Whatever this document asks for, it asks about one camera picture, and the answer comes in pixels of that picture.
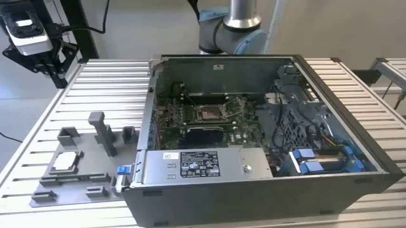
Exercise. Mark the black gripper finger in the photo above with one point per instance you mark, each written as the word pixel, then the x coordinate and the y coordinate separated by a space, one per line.
pixel 22 60
pixel 72 52

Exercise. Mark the silver CPU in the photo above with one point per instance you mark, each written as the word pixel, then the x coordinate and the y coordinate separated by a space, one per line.
pixel 65 161

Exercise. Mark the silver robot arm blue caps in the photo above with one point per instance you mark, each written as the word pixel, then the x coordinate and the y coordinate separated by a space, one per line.
pixel 234 35

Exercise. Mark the black RAM slot white clips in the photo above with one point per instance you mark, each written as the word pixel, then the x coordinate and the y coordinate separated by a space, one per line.
pixel 206 97
pixel 209 122

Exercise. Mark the CPU socket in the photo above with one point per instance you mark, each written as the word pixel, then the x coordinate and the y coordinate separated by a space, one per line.
pixel 212 113

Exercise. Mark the grey parts rack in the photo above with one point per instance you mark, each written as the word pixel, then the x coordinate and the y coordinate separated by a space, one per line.
pixel 82 152

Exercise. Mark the thin metal locking lever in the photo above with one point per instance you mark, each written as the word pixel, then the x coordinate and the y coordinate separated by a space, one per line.
pixel 193 99

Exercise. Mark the green RAM stick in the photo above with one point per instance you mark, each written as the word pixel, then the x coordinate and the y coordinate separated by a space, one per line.
pixel 86 177

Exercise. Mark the blue case latch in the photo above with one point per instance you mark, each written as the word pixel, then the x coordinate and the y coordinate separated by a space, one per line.
pixel 124 170

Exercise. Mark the black expansion card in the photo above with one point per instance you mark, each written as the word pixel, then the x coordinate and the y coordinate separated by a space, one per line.
pixel 205 137

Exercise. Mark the green motherboard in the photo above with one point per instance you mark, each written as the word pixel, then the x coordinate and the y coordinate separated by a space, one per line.
pixel 248 133

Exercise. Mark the silver power supply unit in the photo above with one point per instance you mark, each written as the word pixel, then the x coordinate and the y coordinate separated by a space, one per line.
pixel 232 166

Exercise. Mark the grey metal disk bay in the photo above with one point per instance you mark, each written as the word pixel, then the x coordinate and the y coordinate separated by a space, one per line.
pixel 296 118

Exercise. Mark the black open PC case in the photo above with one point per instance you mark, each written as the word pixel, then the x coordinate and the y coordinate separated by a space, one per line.
pixel 241 202

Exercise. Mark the hard disk in blue carrier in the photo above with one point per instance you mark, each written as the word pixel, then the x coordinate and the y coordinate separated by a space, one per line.
pixel 304 153
pixel 313 167

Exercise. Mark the aluminium side table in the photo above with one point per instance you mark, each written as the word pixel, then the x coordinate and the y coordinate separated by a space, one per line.
pixel 392 69

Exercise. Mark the black frame post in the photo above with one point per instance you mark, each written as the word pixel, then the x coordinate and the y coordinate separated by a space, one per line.
pixel 84 31

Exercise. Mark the black bracket block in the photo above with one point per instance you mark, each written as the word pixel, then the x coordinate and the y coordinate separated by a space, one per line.
pixel 367 77

